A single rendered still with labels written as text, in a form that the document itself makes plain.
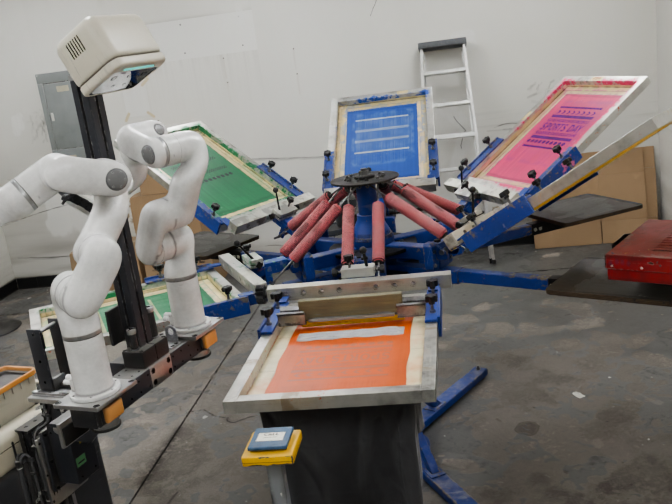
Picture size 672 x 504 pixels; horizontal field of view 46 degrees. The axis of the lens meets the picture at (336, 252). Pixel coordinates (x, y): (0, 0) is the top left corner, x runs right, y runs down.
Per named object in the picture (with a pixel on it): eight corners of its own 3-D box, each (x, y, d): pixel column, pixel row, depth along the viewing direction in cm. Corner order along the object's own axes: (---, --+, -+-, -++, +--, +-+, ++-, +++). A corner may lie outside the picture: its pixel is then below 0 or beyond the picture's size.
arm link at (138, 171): (118, 145, 225) (87, 175, 240) (152, 177, 229) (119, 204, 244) (135, 129, 231) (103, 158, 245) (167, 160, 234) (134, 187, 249)
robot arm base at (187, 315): (152, 333, 236) (142, 283, 232) (176, 317, 247) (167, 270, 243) (196, 334, 230) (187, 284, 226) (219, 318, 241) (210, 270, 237)
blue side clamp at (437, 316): (442, 336, 256) (439, 316, 254) (426, 337, 257) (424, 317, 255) (442, 304, 284) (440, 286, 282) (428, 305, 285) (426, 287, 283)
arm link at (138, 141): (205, 152, 217) (162, 163, 206) (167, 182, 232) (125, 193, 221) (179, 98, 218) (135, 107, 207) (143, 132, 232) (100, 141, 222)
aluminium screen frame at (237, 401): (436, 402, 210) (435, 389, 209) (224, 414, 219) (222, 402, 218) (439, 301, 285) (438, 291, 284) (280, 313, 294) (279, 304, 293)
